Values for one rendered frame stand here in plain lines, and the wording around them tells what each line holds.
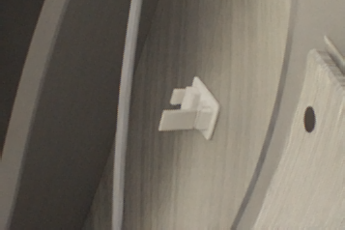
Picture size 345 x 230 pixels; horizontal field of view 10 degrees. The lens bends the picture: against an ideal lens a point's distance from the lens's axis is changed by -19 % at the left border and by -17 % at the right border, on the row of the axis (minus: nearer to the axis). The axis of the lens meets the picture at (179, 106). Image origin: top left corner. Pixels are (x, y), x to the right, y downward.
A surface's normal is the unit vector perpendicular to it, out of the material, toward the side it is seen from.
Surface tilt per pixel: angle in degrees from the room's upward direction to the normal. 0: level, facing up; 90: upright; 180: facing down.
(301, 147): 90
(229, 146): 90
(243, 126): 90
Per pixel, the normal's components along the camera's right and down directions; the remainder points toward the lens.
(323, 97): -0.88, 0.00
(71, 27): 0.41, 0.50
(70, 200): 0.33, 0.70
